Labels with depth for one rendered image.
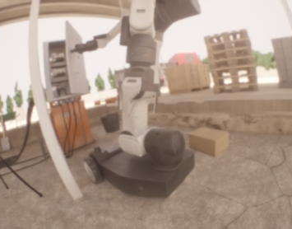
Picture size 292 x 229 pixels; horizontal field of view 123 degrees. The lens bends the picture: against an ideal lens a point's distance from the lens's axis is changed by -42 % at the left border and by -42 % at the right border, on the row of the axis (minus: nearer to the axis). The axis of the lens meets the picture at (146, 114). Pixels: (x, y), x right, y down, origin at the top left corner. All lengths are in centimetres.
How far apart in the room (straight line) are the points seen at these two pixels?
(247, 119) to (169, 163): 108
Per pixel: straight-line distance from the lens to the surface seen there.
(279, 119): 150
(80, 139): 192
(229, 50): 238
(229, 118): 157
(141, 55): 36
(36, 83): 92
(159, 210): 72
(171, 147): 62
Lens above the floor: 56
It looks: 10 degrees down
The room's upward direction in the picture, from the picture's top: 10 degrees counter-clockwise
